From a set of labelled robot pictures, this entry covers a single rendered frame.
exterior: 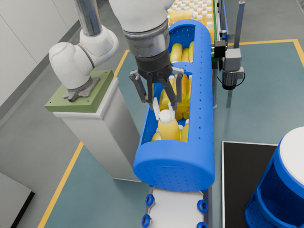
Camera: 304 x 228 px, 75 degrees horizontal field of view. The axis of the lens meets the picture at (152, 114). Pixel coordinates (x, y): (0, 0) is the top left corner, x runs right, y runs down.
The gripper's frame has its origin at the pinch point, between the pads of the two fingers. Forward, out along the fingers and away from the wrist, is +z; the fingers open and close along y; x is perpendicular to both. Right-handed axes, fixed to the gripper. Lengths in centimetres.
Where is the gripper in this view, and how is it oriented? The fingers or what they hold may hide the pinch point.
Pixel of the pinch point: (164, 109)
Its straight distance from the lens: 57.7
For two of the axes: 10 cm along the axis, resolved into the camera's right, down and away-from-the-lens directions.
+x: 1.7, -7.7, 6.1
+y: 9.7, 0.1, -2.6
